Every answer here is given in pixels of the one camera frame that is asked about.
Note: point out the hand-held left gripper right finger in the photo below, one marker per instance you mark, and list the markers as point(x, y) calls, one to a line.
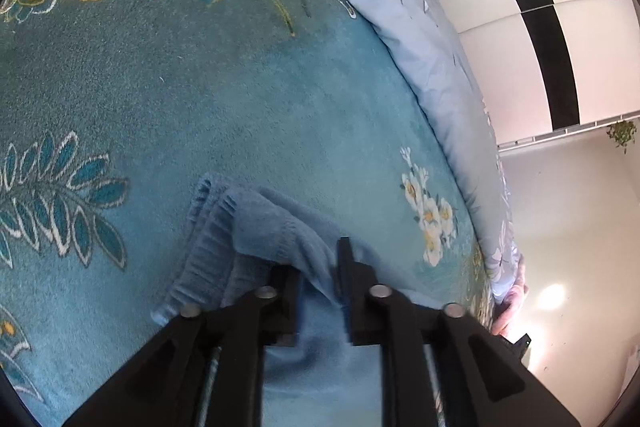
point(360, 307)

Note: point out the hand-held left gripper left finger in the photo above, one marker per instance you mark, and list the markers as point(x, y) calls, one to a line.
point(285, 307)

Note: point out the blue knit sweater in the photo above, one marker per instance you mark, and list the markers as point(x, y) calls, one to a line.
point(260, 227)

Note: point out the pale pink garment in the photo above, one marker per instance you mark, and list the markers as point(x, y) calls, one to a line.
point(512, 297)

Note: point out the teal floral plush blanket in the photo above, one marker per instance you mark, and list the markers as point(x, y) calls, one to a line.
point(200, 82)

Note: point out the light blue floral quilt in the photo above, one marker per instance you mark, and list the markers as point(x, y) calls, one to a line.
point(415, 32)

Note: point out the white black sliding wardrobe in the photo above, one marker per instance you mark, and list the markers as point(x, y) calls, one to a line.
point(500, 57)

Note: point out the green hanging plant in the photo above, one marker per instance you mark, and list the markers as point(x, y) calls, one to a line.
point(622, 134)

